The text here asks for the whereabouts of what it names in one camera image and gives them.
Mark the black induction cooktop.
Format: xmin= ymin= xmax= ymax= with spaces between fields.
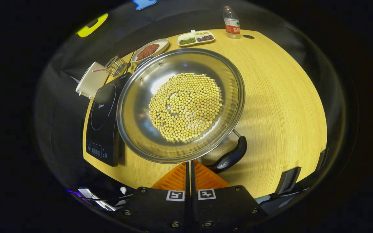
xmin=85 ymin=72 xmax=132 ymax=167

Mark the white oval plate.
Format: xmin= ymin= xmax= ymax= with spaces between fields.
xmin=131 ymin=39 xmax=169 ymax=63

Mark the black bracket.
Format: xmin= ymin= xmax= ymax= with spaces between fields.
xmin=275 ymin=166 xmax=302 ymax=195
xmin=315 ymin=148 xmax=329 ymax=172

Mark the pile of yellow soybeans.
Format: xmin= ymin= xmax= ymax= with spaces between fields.
xmin=148 ymin=72 xmax=223 ymax=143

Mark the clear plastic water bottle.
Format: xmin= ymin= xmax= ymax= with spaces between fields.
xmin=223 ymin=6 xmax=241 ymax=39

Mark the metal wire basket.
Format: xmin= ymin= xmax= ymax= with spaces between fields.
xmin=104 ymin=56 xmax=127 ymax=77

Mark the shiny silver object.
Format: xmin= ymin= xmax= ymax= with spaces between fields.
xmin=77 ymin=187 xmax=117 ymax=211

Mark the steel pot with black handles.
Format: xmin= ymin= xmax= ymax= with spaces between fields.
xmin=116 ymin=48 xmax=248 ymax=174

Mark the white toaster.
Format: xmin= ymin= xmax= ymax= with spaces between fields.
xmin=75 ymin=61 xmax=109 ymax=99

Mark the white divided dish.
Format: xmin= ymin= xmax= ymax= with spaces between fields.
xmin=177 ymin=30 xmax=215 ymax=47

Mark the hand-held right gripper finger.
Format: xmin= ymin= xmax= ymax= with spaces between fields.
xmin=117 ymin=161 xmax=192 ymax=233
xmin=191 ymin=160 xmax=268 ymax=233

